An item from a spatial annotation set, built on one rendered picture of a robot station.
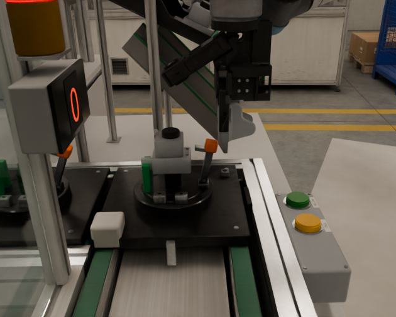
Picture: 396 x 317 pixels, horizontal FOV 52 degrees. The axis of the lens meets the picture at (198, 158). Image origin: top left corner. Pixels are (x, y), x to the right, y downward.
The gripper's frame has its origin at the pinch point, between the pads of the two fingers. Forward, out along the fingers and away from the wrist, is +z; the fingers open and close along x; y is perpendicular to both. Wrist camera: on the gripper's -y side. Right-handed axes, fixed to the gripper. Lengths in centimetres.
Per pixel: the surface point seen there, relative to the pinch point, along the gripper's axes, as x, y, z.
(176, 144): -2.2, -7.3, -1.2
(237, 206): -3.9, 2.5, 9.6
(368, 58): 462, 218, 87
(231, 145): 46, 6, 21
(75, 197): 0.4, -25.7, 9.5
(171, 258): -13.2, -8.3, 12.6
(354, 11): 824, 326, 67
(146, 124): 66, -21, 20
